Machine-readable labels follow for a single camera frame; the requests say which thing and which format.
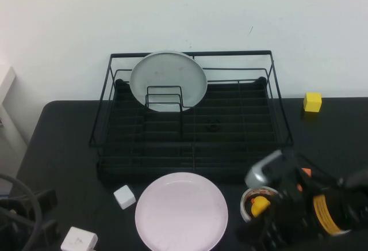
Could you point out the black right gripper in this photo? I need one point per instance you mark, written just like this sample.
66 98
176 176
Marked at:
296 205

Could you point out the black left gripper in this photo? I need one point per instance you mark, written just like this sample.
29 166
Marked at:
14 225

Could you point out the pink round plate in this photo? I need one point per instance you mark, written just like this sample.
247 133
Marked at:
181 212

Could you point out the grey round plate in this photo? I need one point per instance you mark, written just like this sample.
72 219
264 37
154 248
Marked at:
169 72

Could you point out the yellow rubber duck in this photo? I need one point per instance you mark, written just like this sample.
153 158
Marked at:
259 205

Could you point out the white power adapter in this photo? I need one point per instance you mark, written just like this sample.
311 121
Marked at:
77 239

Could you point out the orange cube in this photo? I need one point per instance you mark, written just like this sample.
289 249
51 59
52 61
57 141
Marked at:
306 172

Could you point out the white cube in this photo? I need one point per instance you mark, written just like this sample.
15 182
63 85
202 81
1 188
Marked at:
124 197

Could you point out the white cabinet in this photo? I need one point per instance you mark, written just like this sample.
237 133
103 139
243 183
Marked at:
8 113

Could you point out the black plastic drip tray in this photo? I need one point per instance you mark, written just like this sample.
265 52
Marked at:
230 113

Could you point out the yellow cube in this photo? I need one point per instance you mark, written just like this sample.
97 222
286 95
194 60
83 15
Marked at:
313 102

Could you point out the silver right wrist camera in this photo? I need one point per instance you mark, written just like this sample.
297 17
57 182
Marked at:
258 173

